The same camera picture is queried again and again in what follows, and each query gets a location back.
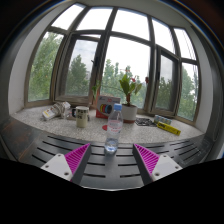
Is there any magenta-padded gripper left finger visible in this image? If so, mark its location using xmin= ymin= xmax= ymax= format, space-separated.
xmin=40 ymin=143 xmax=93 ymax=186

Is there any black openwork trivet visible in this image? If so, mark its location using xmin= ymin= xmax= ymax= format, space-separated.
xmin=134 ymin=117 xmax=157 ymax=128

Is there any yellow rectangular box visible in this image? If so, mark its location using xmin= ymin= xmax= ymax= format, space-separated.
xmin=156 ymin=121 xmax=182 ymax=136

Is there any stack of white paper booklets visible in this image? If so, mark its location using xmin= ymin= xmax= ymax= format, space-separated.
xmin=41 ymin=101 xmax=72 ymax=121

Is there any clear blue-capped water bottle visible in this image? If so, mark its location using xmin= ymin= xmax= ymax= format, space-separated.
xmin=104 ymin=103 xmax=124 ymax=156

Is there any white and red printed box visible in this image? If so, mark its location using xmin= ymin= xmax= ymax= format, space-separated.
xmin=95 ymin=95 xmax=121 ymax=120

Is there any light blue small pack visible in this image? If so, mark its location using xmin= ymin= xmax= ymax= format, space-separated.
xmin=153 ymin=114 xmax=173 ymax=125

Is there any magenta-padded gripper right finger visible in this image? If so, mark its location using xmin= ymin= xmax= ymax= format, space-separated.
xmin=132 ymin=143 xmax=184 ymax=186

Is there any potted plant in white pot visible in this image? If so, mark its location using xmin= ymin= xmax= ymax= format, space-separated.
xmin=90 ymin=68 xmax=144 ymax=124

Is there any grey framed bay window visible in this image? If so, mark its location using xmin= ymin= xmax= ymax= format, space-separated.
xmin=24 ymin=2 xmax=202 ymax=126

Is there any cream mug with black lettering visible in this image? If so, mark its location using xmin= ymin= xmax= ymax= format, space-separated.
xmin=72 ymin=105 xmax=90 ymax=129

